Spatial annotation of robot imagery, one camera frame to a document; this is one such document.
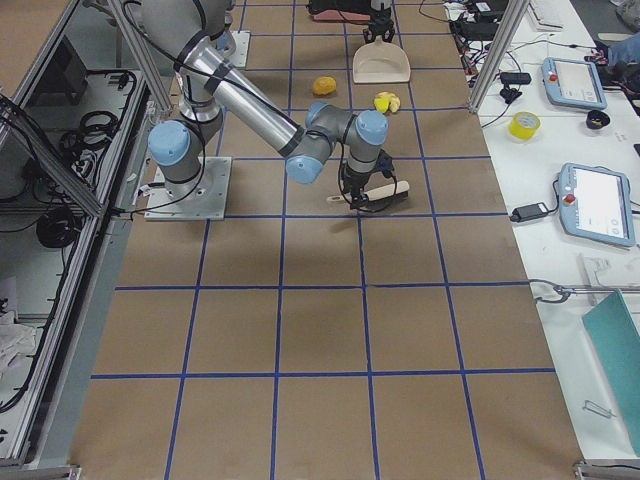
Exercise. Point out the yellow sponge piece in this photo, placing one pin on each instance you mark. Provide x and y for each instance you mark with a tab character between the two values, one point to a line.
382	103

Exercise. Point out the beige plastic dustpan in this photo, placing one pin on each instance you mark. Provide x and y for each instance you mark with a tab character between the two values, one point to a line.
380	62

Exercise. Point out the teach pendant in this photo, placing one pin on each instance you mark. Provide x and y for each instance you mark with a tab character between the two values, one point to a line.
594	204
573	83

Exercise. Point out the metal carabiner hook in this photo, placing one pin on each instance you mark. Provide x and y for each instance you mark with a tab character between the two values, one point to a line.
548	292

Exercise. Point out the croissant bread piece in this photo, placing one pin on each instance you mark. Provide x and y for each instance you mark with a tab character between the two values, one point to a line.
395	101

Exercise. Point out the yellow tape roll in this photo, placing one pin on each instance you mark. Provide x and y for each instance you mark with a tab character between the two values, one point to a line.
524	125

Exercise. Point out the near teach pendant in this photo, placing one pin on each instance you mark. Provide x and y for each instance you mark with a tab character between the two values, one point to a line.
594	204

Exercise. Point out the white crumpled cloth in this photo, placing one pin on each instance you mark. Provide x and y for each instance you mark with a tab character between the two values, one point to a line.
17	341

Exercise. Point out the black power adapter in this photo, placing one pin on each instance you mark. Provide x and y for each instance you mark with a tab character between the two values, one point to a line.
529	212

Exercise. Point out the aluminium frame post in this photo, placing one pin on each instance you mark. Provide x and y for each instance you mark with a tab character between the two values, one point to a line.
507	28

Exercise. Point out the far teach pendant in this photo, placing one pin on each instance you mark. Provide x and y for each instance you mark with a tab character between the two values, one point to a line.
573	83

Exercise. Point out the black small bowl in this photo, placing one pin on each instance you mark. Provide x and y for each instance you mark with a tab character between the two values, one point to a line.
597	120

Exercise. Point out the beige hand brush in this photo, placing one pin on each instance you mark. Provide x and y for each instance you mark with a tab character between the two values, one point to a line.
377	195

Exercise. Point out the orange bread roll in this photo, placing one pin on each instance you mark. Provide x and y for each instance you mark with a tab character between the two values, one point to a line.
324	86

